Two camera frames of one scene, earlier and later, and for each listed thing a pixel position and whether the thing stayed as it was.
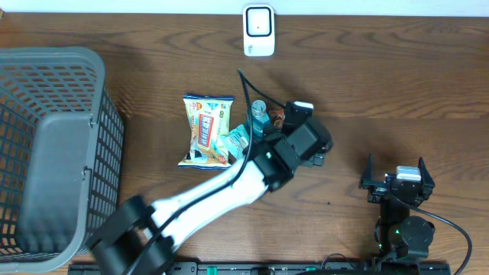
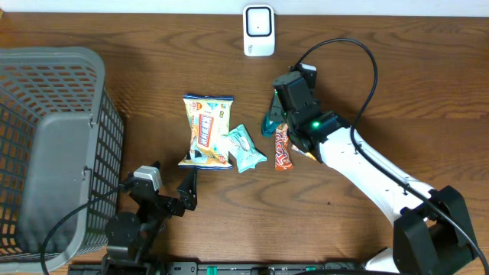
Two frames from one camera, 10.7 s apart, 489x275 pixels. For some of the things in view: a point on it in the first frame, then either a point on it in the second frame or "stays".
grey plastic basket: [61, 155] stays
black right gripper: [379, 189] → [274, 112]
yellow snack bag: [208, 119] stays
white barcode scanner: [259, 30] stays
